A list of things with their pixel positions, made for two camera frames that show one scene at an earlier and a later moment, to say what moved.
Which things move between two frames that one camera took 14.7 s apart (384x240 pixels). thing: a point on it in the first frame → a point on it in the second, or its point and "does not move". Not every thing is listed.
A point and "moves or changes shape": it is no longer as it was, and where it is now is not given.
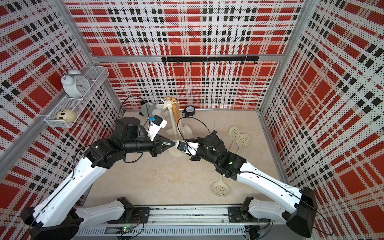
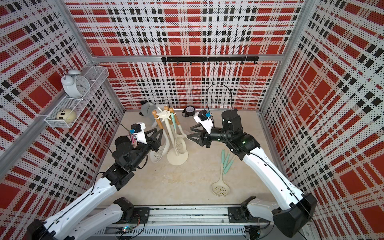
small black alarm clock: [189, 110] does not move
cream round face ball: [68, 115] does not move
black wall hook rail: [211, 59] does not move
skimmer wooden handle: [176, 111] → [166, 108]
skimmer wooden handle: [168, 101] → [158, 156]
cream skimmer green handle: [220, 189] does not move
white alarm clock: [74, 85] does not move
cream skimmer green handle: [234, 133] moves or changes shape
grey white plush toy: [150, 109] does not move
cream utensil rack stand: [175, 150] → [173, 157]
